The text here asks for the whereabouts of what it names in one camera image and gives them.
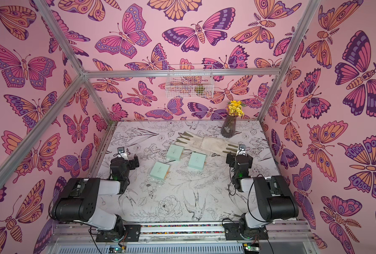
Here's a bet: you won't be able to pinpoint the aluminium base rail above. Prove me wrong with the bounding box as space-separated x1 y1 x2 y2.
44 220 320 254

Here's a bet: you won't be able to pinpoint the white work glove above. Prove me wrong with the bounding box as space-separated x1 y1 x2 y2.
175 132 209 154
201 137 239 156

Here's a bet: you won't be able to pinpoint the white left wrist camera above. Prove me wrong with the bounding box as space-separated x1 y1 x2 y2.
115 147 128 160

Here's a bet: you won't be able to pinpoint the white work glove right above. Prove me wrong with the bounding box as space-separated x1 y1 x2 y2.
201 137 239 156

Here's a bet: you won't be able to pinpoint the dark glass vase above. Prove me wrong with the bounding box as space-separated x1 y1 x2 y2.
221 115 237 138

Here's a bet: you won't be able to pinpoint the yellow flowers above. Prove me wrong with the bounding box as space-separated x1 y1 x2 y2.
226 101 244 117

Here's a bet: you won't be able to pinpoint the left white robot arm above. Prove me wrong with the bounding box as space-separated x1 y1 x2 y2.
49 155 139 242

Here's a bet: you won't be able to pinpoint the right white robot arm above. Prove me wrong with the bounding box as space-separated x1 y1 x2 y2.
226 153 299 240

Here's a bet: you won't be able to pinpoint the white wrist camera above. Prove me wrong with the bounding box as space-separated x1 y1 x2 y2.
115 147 128 160
236 144 247 156

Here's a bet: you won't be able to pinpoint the white wire basket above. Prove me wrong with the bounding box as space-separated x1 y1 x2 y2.
164 63 214 99

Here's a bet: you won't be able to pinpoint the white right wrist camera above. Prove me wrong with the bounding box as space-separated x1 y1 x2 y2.
236 144 247 156

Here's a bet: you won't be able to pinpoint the white work glove left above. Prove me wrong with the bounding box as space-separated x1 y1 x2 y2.
175 132 209 154

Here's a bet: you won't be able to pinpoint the mint jewelry box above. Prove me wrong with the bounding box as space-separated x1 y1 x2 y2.
188 152 207 170
166 145 184 161
149 162 170 181

